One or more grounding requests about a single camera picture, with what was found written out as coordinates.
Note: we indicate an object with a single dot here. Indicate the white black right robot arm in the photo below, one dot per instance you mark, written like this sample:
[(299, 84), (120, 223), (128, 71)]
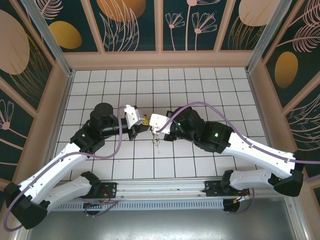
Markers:
[(255, 152)]

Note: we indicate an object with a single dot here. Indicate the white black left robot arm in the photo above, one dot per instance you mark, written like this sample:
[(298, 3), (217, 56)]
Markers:
[(50, 170)]

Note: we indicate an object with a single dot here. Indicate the small green circuit board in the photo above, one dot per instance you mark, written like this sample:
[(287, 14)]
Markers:
[(95, 203)]

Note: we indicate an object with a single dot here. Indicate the grey metal sheet panel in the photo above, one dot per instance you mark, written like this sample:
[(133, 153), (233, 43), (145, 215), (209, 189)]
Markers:
[(162, 225)]

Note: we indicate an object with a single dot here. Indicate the aluminium side rail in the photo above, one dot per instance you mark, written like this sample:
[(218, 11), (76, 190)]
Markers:
[(265, 125), (62, 112)]

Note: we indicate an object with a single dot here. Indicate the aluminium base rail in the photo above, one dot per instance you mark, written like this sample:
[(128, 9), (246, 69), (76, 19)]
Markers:
[(162, 190)]

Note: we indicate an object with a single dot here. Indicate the aluminium frame post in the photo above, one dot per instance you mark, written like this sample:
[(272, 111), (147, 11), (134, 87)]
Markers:
[(50, 40), (270, 32)]

